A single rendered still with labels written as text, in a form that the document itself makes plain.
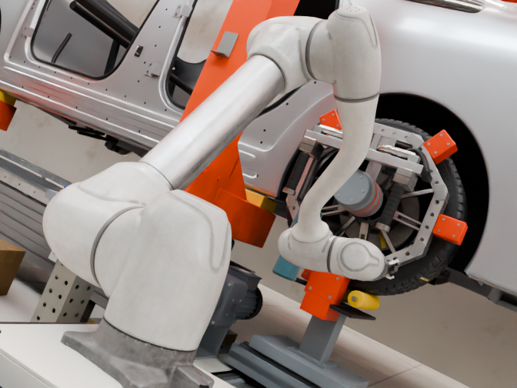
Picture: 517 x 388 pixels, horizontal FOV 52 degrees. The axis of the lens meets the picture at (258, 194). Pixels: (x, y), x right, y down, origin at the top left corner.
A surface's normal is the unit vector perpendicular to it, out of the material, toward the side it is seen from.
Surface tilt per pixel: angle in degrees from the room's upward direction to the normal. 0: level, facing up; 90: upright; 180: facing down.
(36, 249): 90
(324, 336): 90
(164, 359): 83
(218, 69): 90
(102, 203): 44
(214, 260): 77
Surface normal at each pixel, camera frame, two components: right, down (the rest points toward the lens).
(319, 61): -0.53, 0.51
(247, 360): -0.43, -0.23
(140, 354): 0.11, -0.13
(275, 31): -0.33, -0.63
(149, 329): 0.04, 0.07
